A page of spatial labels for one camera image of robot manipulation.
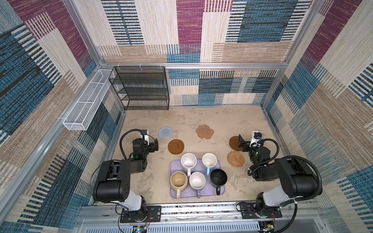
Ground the lavender plastic tray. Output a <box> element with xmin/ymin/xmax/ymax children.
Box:
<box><xmin>170</xmin><ymin>159</ymin><xmax>225</xmax><ymax>199</ymax></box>

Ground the cork flower shaped coaster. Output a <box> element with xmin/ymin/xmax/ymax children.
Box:
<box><xmin>196</xmin><ymin>125</ymin><xmax>214</xmax><ymax>139</ymax></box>

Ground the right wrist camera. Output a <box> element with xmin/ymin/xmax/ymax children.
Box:
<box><xmin>250</xmin><ymin>131</ymin><xmax>262</xmax><ymax>149</ymax></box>

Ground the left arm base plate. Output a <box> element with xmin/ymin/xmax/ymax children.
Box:
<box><xmin>119</xmin><ymin>205</ymin><xmax>162</xmax><ymax>223</ymax></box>

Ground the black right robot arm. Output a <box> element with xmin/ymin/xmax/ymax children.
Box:
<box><xmin>237</xmin><ymin>131</ymin><xmax>322</xmax><ymax>218</ymax></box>

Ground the white mug blue handle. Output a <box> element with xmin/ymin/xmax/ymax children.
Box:
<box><xmin>202</xmin><ymin>153</ymin><xmax>218</xmax><ymax>176</ymax></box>

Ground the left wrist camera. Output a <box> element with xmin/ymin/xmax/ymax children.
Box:
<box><xmin>141</xmin><ymin>130</ymin><xmax>150</xmax><ymax>145</ymax></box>

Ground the beige mug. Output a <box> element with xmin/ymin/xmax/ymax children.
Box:
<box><xmin>170</xmin><ymin>171</ymin><xmax>188</xmax><ymax>199</ymax></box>

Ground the dark brown round coaster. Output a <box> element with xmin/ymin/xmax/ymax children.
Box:
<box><xmin>229</xmin><ymin>136</ymin><xmax>242</xmax><ymax>151</ymax></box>

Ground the white wire mesh basket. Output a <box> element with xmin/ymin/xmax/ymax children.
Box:
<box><xmin>63</xmin><ymin>70</ymin><xmax>111</xmax><ymax>131</ymax></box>

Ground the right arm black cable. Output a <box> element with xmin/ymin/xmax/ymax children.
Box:
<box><xmin>247</xmin><ymin>138</ymin><xmax>323</xmax><ymax>202</ymax></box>

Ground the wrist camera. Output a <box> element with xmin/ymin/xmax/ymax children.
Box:
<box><xmin>141</xmin><ymin>130</ymin><xmax>150</xmax><ymax>145</ymax></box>
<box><xmin>250</xmin><ymin>131</ymin><xmax>262</xmax><ymax>149</ymax></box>

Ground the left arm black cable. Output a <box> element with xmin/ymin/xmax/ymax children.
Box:
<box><xmin>119</xmin><ymin>129</ymin><xmax>146</xmax><ymax>160</ymax></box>

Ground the white mug purple handle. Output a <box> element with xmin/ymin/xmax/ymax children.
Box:
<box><xmin>189</xmin><ymin>172</ymin><xmax>206</xmax><ymax>199</ymax></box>

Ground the brown wooden round coaster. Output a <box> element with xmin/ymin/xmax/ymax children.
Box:
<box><xmin>168</xmin><ymin>139</ymin><xmax>185</xmax><ymax>155</ymax></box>

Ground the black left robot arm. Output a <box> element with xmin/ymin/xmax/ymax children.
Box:
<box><xmin>93</xmin><ymin>138</ymin><xmax>158</xmax><ymax>222</ymax></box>

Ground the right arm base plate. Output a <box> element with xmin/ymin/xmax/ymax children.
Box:
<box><xmin>236</xmin><ymin>202</ymin><xmax>282</xmax><ymax>219</ymax></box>

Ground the aluminium front rail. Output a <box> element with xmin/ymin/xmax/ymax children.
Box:
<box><xmin>72</xmin><ymin>200</ymin><xmax>332</xmax><ymax>233</ymax></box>

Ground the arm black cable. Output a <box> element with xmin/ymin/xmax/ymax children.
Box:
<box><xmin>119</xmin><ymin>129</ymin><xmax>146</xmax><ymax>160</ymax></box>
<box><xmin>247</xmin><ymin>138</ymin><xmax>323</xmax><ymax>202</ymax></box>

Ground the black mug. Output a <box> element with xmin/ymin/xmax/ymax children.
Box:
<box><xmin>210</xmin><ymin>169</ymin><xmax>227</xmax><ymax>196</ymax></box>

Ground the black wire shelf rack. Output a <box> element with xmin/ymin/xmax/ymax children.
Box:
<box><xmin>109</xmin><ymin>66</ymin><xmax>170</xmax><ymax>111</ymax></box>

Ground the woven rattan round coaster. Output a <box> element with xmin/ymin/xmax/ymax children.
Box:
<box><xmin>227</xmin><ymin>151</ymin><xmax>245</xmax><ymax>168</ymax></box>

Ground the blue knitted round coaster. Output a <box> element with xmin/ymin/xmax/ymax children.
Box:
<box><xmin>158</xmin><ymin>126</ymin><xmax>173</xmax><ymax>139</ymax></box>

